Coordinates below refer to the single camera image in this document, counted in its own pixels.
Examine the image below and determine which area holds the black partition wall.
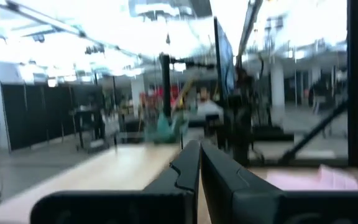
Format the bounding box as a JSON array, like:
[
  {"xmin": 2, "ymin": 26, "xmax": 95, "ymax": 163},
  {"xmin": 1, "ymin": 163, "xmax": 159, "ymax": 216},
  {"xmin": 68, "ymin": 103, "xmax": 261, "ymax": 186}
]
[{"xmin": 0, "ymin": 81, "xmax": 105, "ymax": 152}]

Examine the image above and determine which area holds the black frame post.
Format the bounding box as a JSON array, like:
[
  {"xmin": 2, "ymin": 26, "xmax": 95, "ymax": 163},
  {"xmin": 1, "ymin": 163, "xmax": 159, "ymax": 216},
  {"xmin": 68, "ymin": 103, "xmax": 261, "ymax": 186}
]
[
  {"xmin": 346, "ymin": 0, "xmax": 358, "ymax": 169},
  {"xmin": 159, "ymin": 53, "xmax": 173, "ymax": 119}
]

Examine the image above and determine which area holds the pink foam slide sandal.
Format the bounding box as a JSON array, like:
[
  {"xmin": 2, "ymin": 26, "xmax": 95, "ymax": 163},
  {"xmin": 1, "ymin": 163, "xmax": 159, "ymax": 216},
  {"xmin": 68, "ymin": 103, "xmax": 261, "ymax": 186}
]
[{"xmin": 265, "ymin": 164, "xmax": 358, "ymax": 191}]

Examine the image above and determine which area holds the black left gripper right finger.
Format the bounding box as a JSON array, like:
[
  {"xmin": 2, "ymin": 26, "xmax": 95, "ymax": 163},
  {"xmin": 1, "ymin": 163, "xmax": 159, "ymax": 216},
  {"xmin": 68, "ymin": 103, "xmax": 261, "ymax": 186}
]
[{"xmin": 200, "ymin": 140, "xmax": 358, "ymax": 224}]

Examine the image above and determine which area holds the black equipment cart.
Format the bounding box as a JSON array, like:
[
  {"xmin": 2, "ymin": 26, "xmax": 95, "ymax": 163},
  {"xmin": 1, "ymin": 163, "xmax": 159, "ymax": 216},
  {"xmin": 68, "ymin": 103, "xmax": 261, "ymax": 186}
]
[{"xmin": 72, "ymin": 105, "xmax": 107, "ymax": 154}]

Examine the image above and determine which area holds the dark flat monitor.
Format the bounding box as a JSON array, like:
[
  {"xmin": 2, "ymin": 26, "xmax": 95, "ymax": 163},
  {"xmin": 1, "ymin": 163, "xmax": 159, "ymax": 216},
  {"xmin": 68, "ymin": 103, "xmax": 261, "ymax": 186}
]
[{"xmin": 213, "ymin": 17, "xmax": 236, "ymax": 101}]

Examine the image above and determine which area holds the black diagonal frame brace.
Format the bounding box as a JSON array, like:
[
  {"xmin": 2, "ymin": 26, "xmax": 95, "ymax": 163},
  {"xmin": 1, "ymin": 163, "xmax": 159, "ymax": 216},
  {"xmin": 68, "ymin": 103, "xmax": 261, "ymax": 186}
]
[{"xmin": 279, "ymin": 99, "xmax": 349, "ymax": 166}]

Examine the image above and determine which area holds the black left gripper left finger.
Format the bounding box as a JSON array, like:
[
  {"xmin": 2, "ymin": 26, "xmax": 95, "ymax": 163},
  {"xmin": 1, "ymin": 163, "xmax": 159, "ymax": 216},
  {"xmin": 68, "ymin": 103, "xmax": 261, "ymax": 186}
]
[{"xmin": 30, "ymin": 139, "xmax": 201, "ymax": 224}]

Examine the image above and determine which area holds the black frame bottom rail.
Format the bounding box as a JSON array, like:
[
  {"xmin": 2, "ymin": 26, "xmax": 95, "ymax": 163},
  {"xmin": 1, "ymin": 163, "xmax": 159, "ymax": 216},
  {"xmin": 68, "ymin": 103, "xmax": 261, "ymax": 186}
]
[{"xmin": 249, "ymin": 157, "xmax": 349, "ymax": 168}]

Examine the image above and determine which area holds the green snake plant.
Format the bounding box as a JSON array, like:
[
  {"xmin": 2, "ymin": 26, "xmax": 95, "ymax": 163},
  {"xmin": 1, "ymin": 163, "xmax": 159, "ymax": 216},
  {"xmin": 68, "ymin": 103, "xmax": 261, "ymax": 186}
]
[{"xmin": 144, "ymin": 111, "xmax": 190, "ymax": 144}]

